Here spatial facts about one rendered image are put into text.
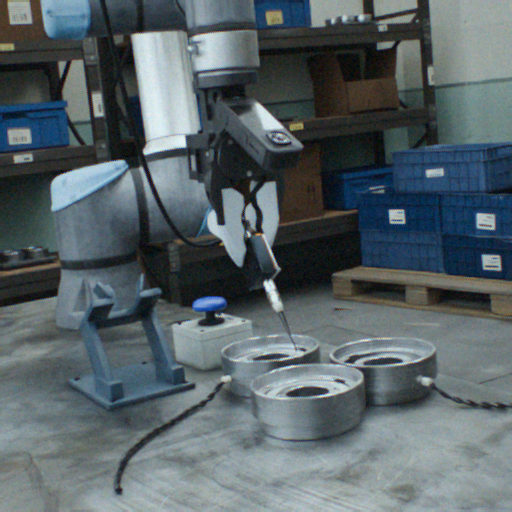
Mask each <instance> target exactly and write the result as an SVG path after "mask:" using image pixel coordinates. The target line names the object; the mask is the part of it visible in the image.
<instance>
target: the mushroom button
mask: <svg viewBox="0 0 512 512"><path fill-rule="evenodd" d="M225 307H226V301H225V299H224V298H221V297H205V298H201V299H198V300H196V301H195V302H193V304H192V309H193V310H195V311H197V312H205V320H206V321H214V320H216V316H215V311H217V310H222V309H224V308H225Z"/></svg>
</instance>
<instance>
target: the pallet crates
mask: <svg viewBox="0 0 512 512"><path fill-rule="evenodd" d="M417 150H419V151H417ZM390 153H392V163H390V164H392V165H393V181H394V185H391V186H386V187H380V188H375V189H369V190H363V191H357V193H354V194H356V199H357V202H355V203H357V212H359V226H360V228H359V229H357V231H360V235H361V238H360V239H359V240H361V249H362V262H363V265H361V266H356V268H354V270H350V269H349V270H345V271H341V272H338V273H334V274H332V275H331V276H332V277H331V282H334V283H332V287H334V295H335V296H334V299H339V300H348V301H356V302H364V303H373V304H381V306H390V307H399V308H407V309H415V310H424V311H432V312H441V313H450V314H457V315H466V316H474V318H482V319H491V320H500V321H508V322H512V141H504V143H480V144H457V145H435V146H427V147H420V148H414V149H407V150H401V151H393V152H390ZM382 189H385V193H372V191H377V190H382ZM362 281H366V282H372V283H373V287H377V288H387V289H395V290H405V293H406V299H403V298H393V297H383V296H374V295H365V294H364V287H363V282H362ZM440 295H445V296H456V297H465V298H475V299H486V300H491V308H492V309H484V308H476V307H466V306H457V304H448V303H439V301H440Z"/></svg>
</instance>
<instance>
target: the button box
mask: <svg viewBox="0 0 512 512"><path fill-rule="evenodd" d="M215 316H216V320H214V321H206V320H205V318H201V319H197V320H192V321H187V322H183V323H178V324H173V325H172V326H173V335H174V345H175V353H176V361H178V362H182V363H185V364H187V365H190V366H193V368H196V369H199V370H202V371H209V370H213V369H216V368H221V366H222V359H221V351H222V349H223V348H224V347H226V346H228V345H230V344H233V343H236V341H239V340H243V339H248V338H253V333H252V322H251V321H248V320H243V319H239V318H235V316H231V315H227V314H223V313H220V314H215Z"/></svg>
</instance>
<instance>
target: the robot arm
mask: <svg viewBox="0 0 512 512"><path fill-rule="evenodd" d="M105 5H107V9H108V14H109V19H110V23H111V27H112V33H113V36H120V35H130V36H132V44H133V51H134V59H135V66H136V74H137V82H138V88H139V96H140V103H141V111H142V119H144V126H145V134H146V141H147V145H146V147H145V149H144V153H145V157H146V160H147V164H148V168H149V171H150V173H151V176H152V179H153V183H154V185H155V188H157V190H158V194H159V196H160V198H161V201H162V203H163V206H164V208H165V210H166V212H167V214H168V215H170V218H171V220H172V221H173V223H174V224H175V226H176V227H177V228H178V231H179V232H180V233H182V234H183V235H184V236H185V237H187V238H193V239H197V238H199V237H201V236H208V235H216V236H217V237H220V238H221V239H222V240H223V243H224V245H225V247H226V250H227V252H228V253H229V256H230V258H231V259H233V260H234V261H235V263H236V264H237V265H238V266H243V265H245V261H246V256H247V248H246V245H245V240H243V236H245V227H243V225H242V223H241V213H242V211H243V208H245V201H243V196H242V195H241V194H239V193H238V191H236V190H235V189H233V188H230V187H231V185H235V186H237V185H239V183H240V181H241V178H246V177H250V178H252V179H253V181H252V182H251V184H250V201H251V202H250V204H249V206H248V207H247V208H246V220H249V221H250V223H251V226H250V227H252V228H253V229H254V231H256V232H258V234H260V233H261V235H262V234H264V236H265V238H266V240H267V244H268V246H269V248H272V245H273V241H274V238H275V235H276V232H277V227H278V222H279V216H280V215H281V211H283V203H284V197H285V190H286V177H285V172H284V169H288V168H297V166H298V164H299V160H300V156H301V152H302V148H303V145H301V144H300V143H299V141H298V140H297V139H296V138H294V137H293V136H292V135H291V134H290V133H289V132H288V131H287V129H286V128H285V127H284V126H283V125H281V124H280V123H279V122H278V121H277V120H276V119H274V118H273V116H272V115H271V114H269V113H268V112H267V111H266V110H265V109H264V108H263V107H262V106H261V104H260V103H259V102H258V101H256V100H255V99H254V98H253V97H247V96H246V89H244V85H250V84H258V83H260V81H259V72H258V71H255V69H258V68H259V66H260V58H259V47H258V35H256V31H255V16H254V6H253V0H105ZM41 10H43V18H44V23H45V30H46V33H47V34H48V36H49V37H51V38H53V39H74V40H82V39H84V38H91V37H105V36H108V35H107V31H105V26H104V21H103V16H102V12H101V7H100V2H99V0H41ZM187 33H188V37H189V46H188V39H187ZM190 56H191V62H190ZM191 65H192V69H191ZM192 72H193V73H195V74H198V76H199V77H195V82H193V76H192ZM196 94H199V97H200V107H201V116H202V127H203V129H201V128H200V121H199V113H198V107H197V99H196ZM139 166H140V168H138V169H129V170H128V165H127V164H126V162H125V161H124V160H120V161H113V162H109V163H102V164H98V165H92V166H88V168H84V169H79V170H76V171H72V172H69V173H65V174H62V175H59V176H58V177H56V178H54V179H53V182H52V184H51V197H52V207H51V211H53V216H54V225H56V233H57V240H58V249H59V257H60V264H61V281H60V287H59V293H58V299H57V304H56V321H57V326H59V327H61V328H66V329H79V325H80V323H82V321H83V319H84V315H85V313H86V311H87V309H88V307H89V304H90V301H94V300H99V299H98V297H97V296H96V294H95V293H94V290H92V287H96V284H97V283H98V282H100V283H101V284H102V285H110V287H111V288H112V289H113V290H114V293H115V296H116V299H117V302H119V304H120V308H121V310H125V309H130V307H132V304H133V303H134V301H135V296H136V286H137V281H138V278H139V277H140V275H141V274H142V271H141V269H140V266H139V263H138V256H137V246H138V245H146V244H154V243H163V241H171V240H179V238H178V237H177V236H176V235H175V234H174V232H173V231H172V229H171V227H170V226H168V224H167V223H166V221H165V219H164V218H163V215H162V213H161V211H160V209H159V207H158V204H157V202H155V199H154V197H153V195H152V191H151V189H150V186H149V184H148V181H147V177H146V174H145V172H144V169H142V165H141V162H140V159H139Z"/></svg>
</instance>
